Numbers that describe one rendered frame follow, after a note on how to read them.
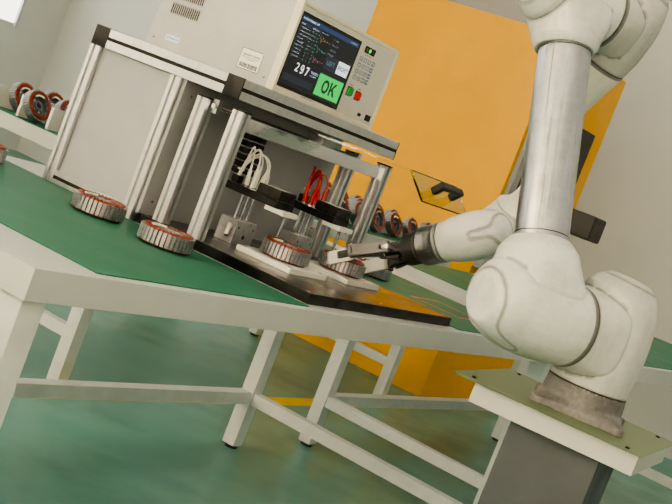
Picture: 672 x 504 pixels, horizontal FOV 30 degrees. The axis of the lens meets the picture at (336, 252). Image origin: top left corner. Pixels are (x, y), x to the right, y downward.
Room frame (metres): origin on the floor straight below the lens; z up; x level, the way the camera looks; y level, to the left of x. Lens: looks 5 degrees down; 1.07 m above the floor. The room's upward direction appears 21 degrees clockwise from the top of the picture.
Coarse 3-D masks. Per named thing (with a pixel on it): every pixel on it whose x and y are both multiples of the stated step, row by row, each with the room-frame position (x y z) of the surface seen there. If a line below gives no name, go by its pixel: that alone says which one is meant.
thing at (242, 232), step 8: (224, 216) 2.76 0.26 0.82; (224, 224) 2.75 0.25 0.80; (232, 224) 2.74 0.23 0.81; (240, 224) 2.75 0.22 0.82; (248, 224) 2.77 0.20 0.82; (216, 232) 2.76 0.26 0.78; (232, 232) 2.74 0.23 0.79; (240, 232) 2.76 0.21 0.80; (248, 232) 2.78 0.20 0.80; (224, 240) 2.75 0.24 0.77; (232, 240) 2.74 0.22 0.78; (240, 240) 2.77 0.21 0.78; (248, 240) 2.79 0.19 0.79
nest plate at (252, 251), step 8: (240, 248) 2.68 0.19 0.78; (248, 248) 2.67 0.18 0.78; (256, 248) 2.73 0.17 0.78; (256, 256) 2.65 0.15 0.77; (264, 256) 2.64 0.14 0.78; (272, 264) 2.63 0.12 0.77; (280, 264) 2.62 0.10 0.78; (288, 264) 2.66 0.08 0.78; (288, 272) 2.61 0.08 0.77; (296, 272) 2.63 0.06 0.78; (304, 272) 2.65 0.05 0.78; (312, 272) 2.68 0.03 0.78
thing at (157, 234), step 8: (144, 224) 2.40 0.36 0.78; (152, 224) 2.40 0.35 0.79; (160, 224) 2.46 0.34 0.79; (144, 232) 2.39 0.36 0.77; (152, 232) 2.38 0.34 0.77; (160, 232) 2.38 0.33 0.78; (168, 232) 2.40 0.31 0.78; (176, 232) 2.46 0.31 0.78; (184, 232) 2.47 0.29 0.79; (144, 240) 2.40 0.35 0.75; (152, 240) 2.38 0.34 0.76; (160, 240) 2.39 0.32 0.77; (168, 240) 2.38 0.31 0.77; (176, 240) 2.39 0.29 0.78; (184, 240) 2.40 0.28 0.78; (192, 240) 2.43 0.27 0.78; (160, 248) 2.39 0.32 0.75; (168, 248) 2.39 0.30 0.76; (176, 248) 2.39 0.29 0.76; (184, 248) 2.40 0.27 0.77; (192, 248) 2.43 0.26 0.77
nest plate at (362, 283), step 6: (312, 264) 2.87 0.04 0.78; (318, 264) 2.90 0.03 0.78; (318, 270) 2.86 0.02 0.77; (324, 270) 2.85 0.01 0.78; (330, 270) 2.87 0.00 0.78; (330, 276) 2.84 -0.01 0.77; (336, 276) 2.83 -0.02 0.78; (342, 276) 2.84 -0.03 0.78; (342, 282) 2.82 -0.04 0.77; (348, 282) 2.82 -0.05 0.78; (354, 282) 2.84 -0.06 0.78; (360, 282) 2.86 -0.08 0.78; (366, 282) 2.91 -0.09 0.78; (366, 288) 2.89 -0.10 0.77; (372, 288) 2.91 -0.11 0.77; (378, 288) 2.94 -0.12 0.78
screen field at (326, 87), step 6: (318, 78) 2.83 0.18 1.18; (324, 78) 2.85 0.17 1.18; (330, 78) 2.87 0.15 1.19; (318, 84) 2.84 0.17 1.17; (324, 84) 2.86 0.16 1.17; (330, 84) 2.88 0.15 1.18; (336, 84) 2.90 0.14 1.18; (342, 84) 2.92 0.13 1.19; (318, 90) 2.85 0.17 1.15; (324, 90) 2.87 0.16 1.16; (330, 90) 2.88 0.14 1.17; (336, 90) 2.90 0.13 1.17; (324, 96) 2.87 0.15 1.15; (330, 96) 2.89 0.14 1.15; (336, 96) 2.91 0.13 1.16; (336, 102) 2.92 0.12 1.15
